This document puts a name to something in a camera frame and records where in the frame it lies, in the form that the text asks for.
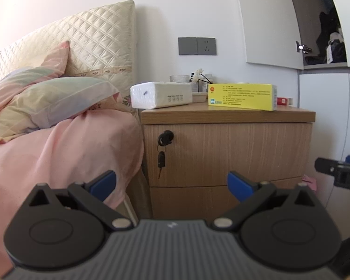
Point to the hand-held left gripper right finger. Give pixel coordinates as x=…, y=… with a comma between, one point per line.
x=239, y=185

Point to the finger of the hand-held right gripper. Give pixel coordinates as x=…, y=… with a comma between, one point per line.
x=326, y=165

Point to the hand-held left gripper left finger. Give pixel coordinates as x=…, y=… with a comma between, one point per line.
x=105, y=185

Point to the black key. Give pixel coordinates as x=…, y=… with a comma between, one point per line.
x=161, y=161
x=165, y=137

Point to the yellow cardboard box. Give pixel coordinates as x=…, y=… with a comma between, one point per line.
x=242, y=96

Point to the wooden lower drawer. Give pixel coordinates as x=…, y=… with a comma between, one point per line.
x=192, y=201

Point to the pink duvet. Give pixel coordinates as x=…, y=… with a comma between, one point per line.
x=61, y=157

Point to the white wardrobe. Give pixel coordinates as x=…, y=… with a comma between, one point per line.
x=323, y=108

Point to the black hanging key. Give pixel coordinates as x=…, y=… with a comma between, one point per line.
x=161, y=161

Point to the wooden nightstand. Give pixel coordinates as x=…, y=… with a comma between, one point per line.
x=227, y=112

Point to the red small box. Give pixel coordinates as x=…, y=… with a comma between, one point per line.
x=283, y=101

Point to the beige small tray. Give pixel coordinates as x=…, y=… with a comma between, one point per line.
x=199, y=96

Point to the pastel striped pillow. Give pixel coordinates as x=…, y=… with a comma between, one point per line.
x=55, y=99

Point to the white tissue pack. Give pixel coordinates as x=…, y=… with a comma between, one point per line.
x=160, y=94

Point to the clear glass jar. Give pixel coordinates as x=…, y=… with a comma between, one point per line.
x=205, y=83

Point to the white flower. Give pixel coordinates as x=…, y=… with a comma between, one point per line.
x=199, y=74

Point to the metal door hinge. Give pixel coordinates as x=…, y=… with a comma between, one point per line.
x=302, y=47

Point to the dark clothes pile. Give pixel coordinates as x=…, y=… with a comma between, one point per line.
x=329, y=40

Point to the pink pillow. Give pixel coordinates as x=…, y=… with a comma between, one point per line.
x=57, y=59

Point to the cream quilted headboard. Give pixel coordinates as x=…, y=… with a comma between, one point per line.
x=99, y=40

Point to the white cabinet door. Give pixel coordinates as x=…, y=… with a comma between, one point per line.
x=268, y=23

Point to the grey wall socket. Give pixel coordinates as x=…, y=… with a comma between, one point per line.
x=206, y=46

